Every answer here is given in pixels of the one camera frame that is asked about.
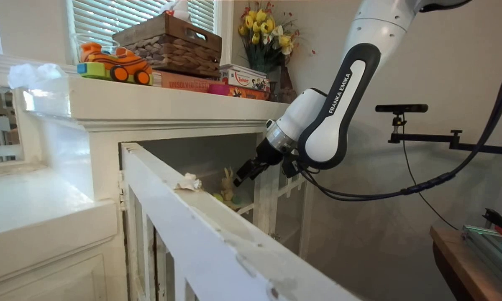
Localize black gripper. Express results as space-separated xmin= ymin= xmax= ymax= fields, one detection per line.
xmin=232 ymin=138 xmax=286 ymax=188

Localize yellow rubber rabbit toy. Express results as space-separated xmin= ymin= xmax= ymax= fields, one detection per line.
xmin=219 ymin=165 xmax=239 ymax=205

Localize white door knob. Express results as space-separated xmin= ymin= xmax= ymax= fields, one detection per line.
xmin=175 ymin=170 xmax=204 ymax=193

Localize white cabinet door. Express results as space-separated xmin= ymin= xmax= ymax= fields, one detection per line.
xmin=118 ymin=140 xmax=361 ymax=301

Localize orange board game box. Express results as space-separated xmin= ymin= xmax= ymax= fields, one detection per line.
xmin=227 ymin=83 xmax=272 ymax=102

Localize white cabinet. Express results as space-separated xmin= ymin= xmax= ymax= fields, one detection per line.
xmin=0 ymin=165 xmax=125 ymax=301
xmin=65 ymin=73 xmax=324 ymax=260

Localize dark flower vase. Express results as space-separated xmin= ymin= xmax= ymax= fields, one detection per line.
xmin=266 ymin=65 xmax=297 ymax=105

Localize white board game box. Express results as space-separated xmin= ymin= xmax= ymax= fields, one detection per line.
xmin=217 ymin=63 xmax=272 ymax=91

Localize brown woven basket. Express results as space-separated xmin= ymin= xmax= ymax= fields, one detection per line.
xmin=112 ymin=11 xmax=224 ymax=78

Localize yellow flower bouquet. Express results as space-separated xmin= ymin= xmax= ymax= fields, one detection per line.
xmin=237 ymin=1 xmax=301 ymax=71

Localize orange toy truck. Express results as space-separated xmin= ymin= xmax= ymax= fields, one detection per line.
xmin=75 ymin=41 xmax=153 ymax=86

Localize white window blinds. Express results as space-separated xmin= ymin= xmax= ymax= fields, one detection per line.
xmin=65 ymin=0 xmax=219 ymax=55

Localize white lower cabinet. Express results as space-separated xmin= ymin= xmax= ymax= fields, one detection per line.
xmin=0 ymin=165 xmax=125 ymax=301

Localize brown wooden table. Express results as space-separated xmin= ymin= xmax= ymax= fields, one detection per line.
xmin=428 ymin=224 xmax=502 ymax=301

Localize black and red tool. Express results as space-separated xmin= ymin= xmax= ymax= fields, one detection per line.
xmin=481 ymin=207 xmax=502 ymax=235

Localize flat grey device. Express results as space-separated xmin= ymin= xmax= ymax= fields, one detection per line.
xmin=463 ymin=224 xmax=502 ymax=280

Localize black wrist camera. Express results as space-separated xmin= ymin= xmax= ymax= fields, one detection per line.
xmin=281 ymin=155 xmax=306 ymax=178

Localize black stereo camera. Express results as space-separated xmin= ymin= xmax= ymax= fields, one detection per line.
xmin=374 ymin=102 xmax=430 ymax=115

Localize thin black camera cable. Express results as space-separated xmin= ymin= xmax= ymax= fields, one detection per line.
xmin=399 ymin=138 xmax=460 ymax=230

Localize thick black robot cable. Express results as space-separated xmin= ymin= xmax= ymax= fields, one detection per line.
xmin=299 ymin=40 xmax=502 ymax=204

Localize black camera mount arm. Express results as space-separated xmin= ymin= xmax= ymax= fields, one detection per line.
xmin=388 ymin=112 xmax=502 ymax=157

